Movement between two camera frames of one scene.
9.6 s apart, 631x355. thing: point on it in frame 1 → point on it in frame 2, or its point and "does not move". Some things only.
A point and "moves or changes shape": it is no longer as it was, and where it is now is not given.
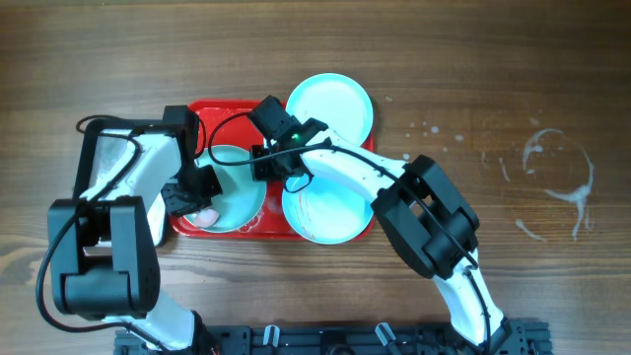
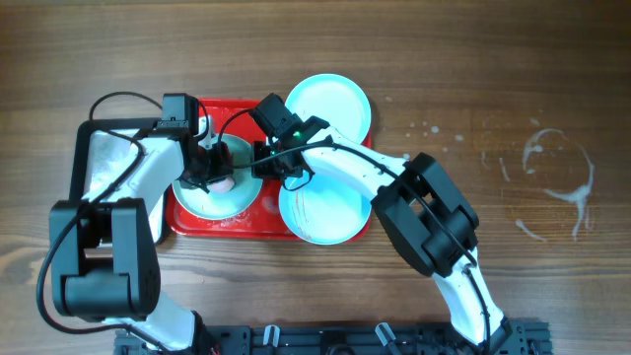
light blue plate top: (336, 101) does not move
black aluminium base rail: (518, 338) does not move
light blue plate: (243, 196) moves or changes shape
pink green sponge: (206, 217) → (225, 184)
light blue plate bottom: (328, 210) does not move
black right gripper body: (275, 165) does not move
